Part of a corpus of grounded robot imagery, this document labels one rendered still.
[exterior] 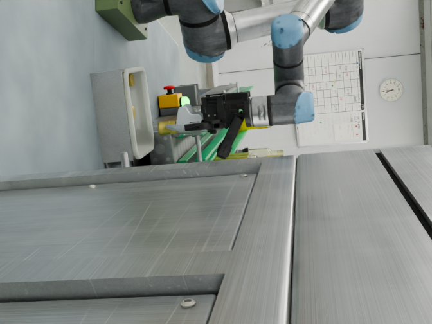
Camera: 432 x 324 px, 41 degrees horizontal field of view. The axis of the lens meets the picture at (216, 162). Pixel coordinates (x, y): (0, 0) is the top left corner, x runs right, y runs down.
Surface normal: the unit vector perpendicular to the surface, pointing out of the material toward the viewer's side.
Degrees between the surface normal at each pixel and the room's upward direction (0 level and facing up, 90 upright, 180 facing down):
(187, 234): 90
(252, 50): 90
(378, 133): 90
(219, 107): 90
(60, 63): 0
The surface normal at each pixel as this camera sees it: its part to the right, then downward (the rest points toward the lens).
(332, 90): -0.15, 0.20
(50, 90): 0.98, -0.07
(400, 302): -0.11, -0.98
